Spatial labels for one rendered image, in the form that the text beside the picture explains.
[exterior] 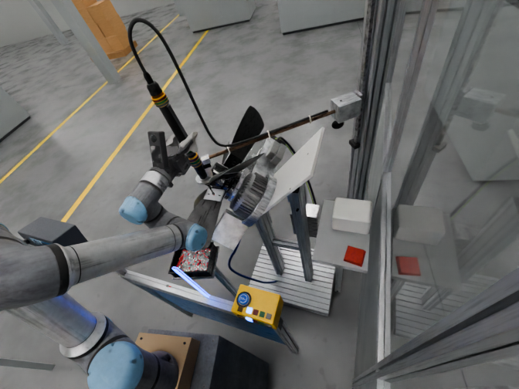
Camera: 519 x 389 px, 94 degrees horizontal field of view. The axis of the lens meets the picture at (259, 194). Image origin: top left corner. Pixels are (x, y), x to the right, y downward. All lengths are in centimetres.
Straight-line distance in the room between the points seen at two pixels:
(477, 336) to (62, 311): 76
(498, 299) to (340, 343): 170
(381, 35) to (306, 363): 181
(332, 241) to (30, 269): 107
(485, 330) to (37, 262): 60
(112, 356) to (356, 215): 100
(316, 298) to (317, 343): 28
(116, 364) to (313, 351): 140
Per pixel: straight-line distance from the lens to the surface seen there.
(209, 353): 104
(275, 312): 92
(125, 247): 61
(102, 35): 935
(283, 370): 197
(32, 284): 55
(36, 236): 144
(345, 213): 120
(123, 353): 81
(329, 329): 199
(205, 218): 104
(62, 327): 80
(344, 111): 102
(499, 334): 32
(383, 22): 97
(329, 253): 121
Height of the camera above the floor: 195
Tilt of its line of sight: 49 degrees down
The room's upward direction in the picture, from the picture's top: 19 degrees counter-clockwise
